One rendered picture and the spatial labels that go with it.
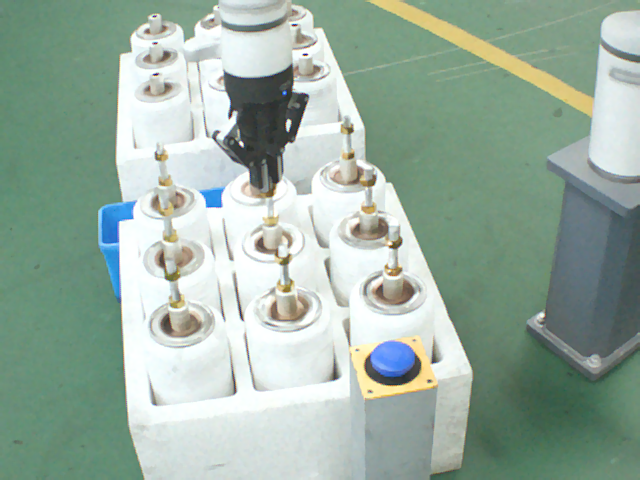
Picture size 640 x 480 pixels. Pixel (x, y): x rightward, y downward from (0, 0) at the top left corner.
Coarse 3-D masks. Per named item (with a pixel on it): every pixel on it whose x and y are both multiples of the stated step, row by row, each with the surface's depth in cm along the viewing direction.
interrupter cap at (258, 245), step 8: (288, 224) 116; (248, 232) 115; (256, 232) 115; (288, 232) 115; (296, 232) 115; (248, 240) 114; (256, 240) 114; (288, 240) 114; (296, 240) 114; (304, 240) 113; (248, 248) 113; (256, 248) 113; (264, 248) 113; (288, 248) 113; (296, 248) 112; (248, 256) 112; (256, 256) 111; (264, 256) 111; (272, 256) 111
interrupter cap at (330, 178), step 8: (360, 160) 127; (328, 168) 126; (336, 168) 126; (360, 168) 125; (320, 176) 124; (328, 176) 124; (336, 176) 125; (360, 176) 124; (328, 184) 122; (336, 184) 123; (344, 184) 123; (352, 184) 123; (360, 184) 122; (344, 192) 121; (352, 192) 121
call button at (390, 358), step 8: (384, 344) 88; (392, 344) 88; (400, 344) 88; (376, 352) 87; (384, 352) 87; (392, 352) 87; (400, 352) 87; (408, 352) 87; (376, 360) 87; (384, 360) 86; (392, 360) 86; (400, 360) 86; (408, 360) 86; (376, 368) 87; (384, 368) 86; (392, 368) 86; (400, 368) 86; (408, 368) 86; (392, 376) 87
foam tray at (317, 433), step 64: (128, 256) 124; (320, 256) 123; (128, 320) 114; (448, 320) 113; (128, 384) 106; (320, 384) 105; (448, 384) 106; (192, 448) 104; (256, 448) 106; (320, 448) 108; (448, 448) 113
